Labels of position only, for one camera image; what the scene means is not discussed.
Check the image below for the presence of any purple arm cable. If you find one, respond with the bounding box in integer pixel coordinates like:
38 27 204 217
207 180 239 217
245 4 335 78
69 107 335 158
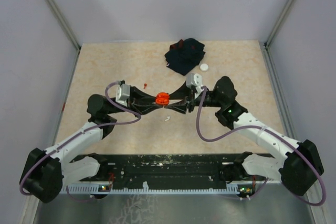
19 80 142 204
196 85 328 207

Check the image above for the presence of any aluminium corner post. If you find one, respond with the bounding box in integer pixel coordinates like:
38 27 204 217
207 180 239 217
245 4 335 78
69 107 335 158
28 0 81 51
263 0 312 49

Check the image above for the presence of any aluminium corner post left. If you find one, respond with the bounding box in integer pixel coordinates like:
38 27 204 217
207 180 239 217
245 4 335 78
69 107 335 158
28 0 81 51

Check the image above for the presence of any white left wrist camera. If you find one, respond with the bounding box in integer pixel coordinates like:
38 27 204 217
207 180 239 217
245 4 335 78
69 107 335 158
115 84 131 106

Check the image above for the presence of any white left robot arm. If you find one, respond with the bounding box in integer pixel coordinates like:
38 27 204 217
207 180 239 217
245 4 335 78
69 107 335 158
19 81 165 203

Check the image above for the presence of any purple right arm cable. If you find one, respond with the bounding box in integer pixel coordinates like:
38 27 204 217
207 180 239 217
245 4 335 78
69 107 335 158
196 85 328 207

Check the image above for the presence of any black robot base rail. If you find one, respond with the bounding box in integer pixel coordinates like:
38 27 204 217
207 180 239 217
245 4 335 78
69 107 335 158
70 152 266 190

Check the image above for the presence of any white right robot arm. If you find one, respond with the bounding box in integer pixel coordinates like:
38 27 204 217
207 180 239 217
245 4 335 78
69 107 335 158
155 73 324 196

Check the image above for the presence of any white cable duct strip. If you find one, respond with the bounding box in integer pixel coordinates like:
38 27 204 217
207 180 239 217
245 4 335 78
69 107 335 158
59 183 253 195

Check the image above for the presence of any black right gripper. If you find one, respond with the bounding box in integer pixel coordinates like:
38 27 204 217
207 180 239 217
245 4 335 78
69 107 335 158
164 81 224 114

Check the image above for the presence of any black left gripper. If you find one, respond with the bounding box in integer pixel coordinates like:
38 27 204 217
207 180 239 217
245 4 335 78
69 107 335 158
108 85 163 118

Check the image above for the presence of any dark navy folded cloth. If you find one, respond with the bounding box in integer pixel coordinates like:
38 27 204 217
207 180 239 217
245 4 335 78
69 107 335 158
164 38 205 76

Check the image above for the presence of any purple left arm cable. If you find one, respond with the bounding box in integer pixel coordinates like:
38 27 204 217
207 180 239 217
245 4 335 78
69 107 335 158
19 80 142 204

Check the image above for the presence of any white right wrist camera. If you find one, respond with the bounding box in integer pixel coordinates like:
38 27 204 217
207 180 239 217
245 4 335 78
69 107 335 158
186 73 203 88

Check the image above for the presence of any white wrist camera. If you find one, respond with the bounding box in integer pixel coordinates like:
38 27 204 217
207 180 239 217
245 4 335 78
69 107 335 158
186 73 203 88
115 84 131 106

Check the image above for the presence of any white earbud charging case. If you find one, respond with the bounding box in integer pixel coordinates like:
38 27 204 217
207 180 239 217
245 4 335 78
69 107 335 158
199 63 209 71

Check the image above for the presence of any orange earbud charging case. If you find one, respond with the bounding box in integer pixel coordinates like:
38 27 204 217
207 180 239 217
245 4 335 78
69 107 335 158
155 92 170 106

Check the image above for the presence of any aluminium corner post right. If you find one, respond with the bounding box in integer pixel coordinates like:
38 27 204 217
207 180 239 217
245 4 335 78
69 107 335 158
263 0 312 49

